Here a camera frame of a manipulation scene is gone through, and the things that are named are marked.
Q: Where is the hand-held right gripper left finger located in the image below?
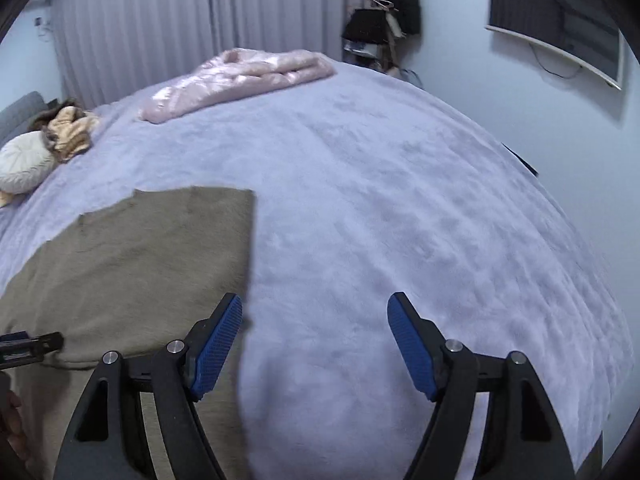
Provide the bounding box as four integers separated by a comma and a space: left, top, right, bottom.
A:
52, 292, 246, 480

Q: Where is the black television cable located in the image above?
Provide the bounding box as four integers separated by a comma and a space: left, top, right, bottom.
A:
529, 42, 581, 80

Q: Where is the pale pleated curtain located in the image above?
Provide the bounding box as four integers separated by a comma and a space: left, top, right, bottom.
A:
50, 0, 373, 111

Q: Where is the white fluffy blanket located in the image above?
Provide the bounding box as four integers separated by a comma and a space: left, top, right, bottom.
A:
0, 55, 636, 480

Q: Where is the wall television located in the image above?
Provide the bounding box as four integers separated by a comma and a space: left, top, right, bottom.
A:
484, 0, 626, 91

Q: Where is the grey headboard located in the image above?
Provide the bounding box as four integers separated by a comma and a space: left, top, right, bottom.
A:
0, 91, 56, 146

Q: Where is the person's left hand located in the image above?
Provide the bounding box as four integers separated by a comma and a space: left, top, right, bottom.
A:
0, 389, 25, 461

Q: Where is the pink satin blanket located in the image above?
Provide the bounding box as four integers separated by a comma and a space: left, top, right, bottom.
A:
137, 48, 337, 125

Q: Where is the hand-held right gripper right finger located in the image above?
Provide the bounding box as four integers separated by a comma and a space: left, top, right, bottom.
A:
386, 291, 576, 480

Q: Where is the taupe knit garment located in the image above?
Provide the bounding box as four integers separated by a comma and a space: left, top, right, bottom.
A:
0, 186, 257, 480

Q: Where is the clothes rack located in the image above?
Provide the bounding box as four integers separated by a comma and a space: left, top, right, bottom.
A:
342, 0, 425, 78

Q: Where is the beige crumpled cloth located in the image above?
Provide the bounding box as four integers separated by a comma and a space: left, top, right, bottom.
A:
31, 99, 103, 163

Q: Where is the black bag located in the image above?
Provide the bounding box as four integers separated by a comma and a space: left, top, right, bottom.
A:
341, 8, 391, 43

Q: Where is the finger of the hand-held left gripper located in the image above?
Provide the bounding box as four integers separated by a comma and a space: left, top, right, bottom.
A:
0, 331, 65, 371

